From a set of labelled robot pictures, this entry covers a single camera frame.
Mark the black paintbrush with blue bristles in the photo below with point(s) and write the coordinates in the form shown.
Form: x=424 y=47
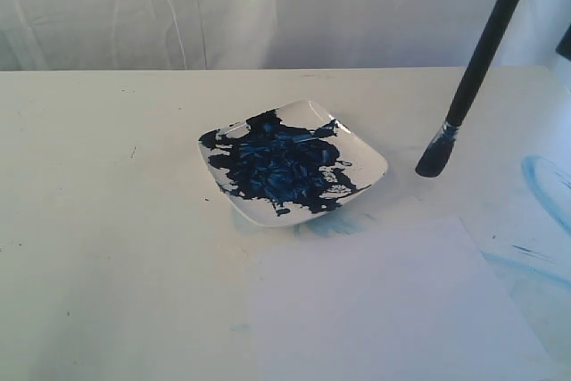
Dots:
x=438 y=152

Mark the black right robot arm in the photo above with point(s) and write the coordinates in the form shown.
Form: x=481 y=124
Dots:
x=564 y=47

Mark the white plate with blue paint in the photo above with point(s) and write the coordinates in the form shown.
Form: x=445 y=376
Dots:
x=289 y=165

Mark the white paper sheet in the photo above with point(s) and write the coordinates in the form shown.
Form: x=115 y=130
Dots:
x=408 y=303

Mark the white backdrop curtain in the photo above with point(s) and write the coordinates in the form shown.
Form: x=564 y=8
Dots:
x=238 y=34

